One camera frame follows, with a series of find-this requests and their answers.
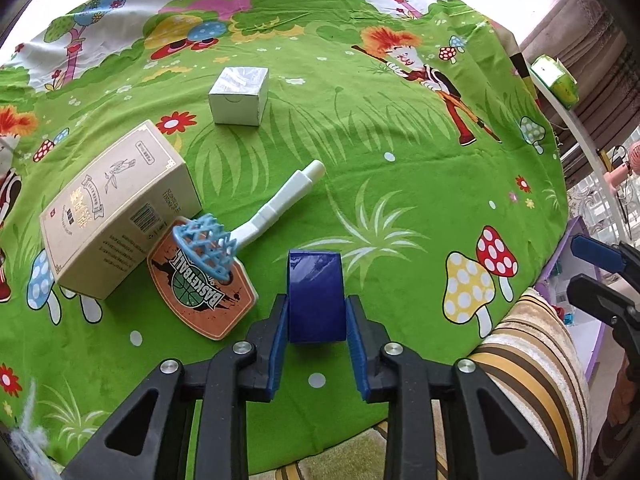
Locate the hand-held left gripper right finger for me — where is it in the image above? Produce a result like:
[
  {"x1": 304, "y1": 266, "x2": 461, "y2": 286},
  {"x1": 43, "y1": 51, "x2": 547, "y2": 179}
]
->
[{"x1": 347, "y1": 294, "x2": 573, "y2": 480}]

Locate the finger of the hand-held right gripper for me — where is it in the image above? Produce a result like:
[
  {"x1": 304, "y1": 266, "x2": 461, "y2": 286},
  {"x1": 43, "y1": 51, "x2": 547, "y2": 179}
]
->
[
  {"x1": 571, "y1": 234, "x2": 640, "y2": 281},
  {"x1": 566, "y1": 274, "x2": 640, "y2": 333}
]

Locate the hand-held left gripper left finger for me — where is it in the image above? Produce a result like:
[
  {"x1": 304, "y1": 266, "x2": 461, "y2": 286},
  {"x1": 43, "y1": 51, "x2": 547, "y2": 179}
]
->
[{"x1": 62, "y1": 294, "x2": 291, "y2": 480}]

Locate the blue block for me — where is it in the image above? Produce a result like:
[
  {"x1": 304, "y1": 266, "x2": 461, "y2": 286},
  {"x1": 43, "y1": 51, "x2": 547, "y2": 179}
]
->
[{"x1": 286, "y1": 250, "x2": 347, "y2": 345}]

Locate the purple box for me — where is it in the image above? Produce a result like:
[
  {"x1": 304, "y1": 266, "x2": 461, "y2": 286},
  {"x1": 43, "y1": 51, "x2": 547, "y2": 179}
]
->
[{"x1": 534, "y1": 215, "x2": 607, "y2": 396}]

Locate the striped cushion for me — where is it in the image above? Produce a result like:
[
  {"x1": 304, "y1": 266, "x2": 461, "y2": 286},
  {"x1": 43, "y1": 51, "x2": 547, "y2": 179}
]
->
[{"x1": 470, "y1": 287, "x2": 595, "y2": 480}]

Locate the pink round object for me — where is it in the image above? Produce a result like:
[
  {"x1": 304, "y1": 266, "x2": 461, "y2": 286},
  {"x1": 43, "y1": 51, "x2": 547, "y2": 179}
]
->
[{"x1": 602, "y1": 141, "x2": 640, "y2": 195}]

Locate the orange toy basketball backboard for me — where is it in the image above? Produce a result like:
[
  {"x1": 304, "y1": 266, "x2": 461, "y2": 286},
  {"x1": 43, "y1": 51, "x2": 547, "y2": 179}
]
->
[{"x1": 147, "y1": 212, "x2": 259, "y2": 342}]

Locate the white plastic pole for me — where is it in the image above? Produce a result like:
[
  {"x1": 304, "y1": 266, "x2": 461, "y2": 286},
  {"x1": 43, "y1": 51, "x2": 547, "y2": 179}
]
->
[{"x1": 231, "y1": 159, "x2": 327, "y2": 253}]

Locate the green carton box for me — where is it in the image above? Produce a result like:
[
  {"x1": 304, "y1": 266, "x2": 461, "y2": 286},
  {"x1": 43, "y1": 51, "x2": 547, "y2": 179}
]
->
[{"x1": 530, "y1": 54, "x2": 579, "y2": 109}]

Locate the green cartoon printed blanket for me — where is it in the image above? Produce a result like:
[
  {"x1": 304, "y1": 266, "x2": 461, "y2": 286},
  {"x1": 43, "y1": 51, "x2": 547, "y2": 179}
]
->
[{"x1": 0, "y1": 0, "x2": 572, "y2": 476}]

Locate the beige cardboard box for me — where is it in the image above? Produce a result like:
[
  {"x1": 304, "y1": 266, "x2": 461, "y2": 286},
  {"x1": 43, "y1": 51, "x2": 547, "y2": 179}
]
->
[{"x1": 39, "y1": 120, "x2": 203, "y2": 301}]

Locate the beige patterned curtain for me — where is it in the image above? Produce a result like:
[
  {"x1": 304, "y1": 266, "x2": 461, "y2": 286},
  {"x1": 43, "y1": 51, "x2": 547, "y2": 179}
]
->
[{"x1": 517, "y1": 0, "x2": 640, "y2": 113}]

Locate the small white box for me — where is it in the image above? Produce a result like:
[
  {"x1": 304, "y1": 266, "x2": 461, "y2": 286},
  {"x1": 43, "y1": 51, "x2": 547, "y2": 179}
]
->
[{"x1": 208, "y1": 66, "x2": 270, "y2": 127}]

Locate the white fluffy cloth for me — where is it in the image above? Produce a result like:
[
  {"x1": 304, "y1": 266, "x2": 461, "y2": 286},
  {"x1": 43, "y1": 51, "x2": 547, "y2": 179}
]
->
[{"x1": 9, "y1": 382, "x2": 57, "y2": 480}]

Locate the white curved rail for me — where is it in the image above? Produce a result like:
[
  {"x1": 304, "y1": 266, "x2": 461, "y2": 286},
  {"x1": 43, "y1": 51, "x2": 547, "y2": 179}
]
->
[{"x1": 530, "y1": 72, "x2": 632, "y2": 248}]

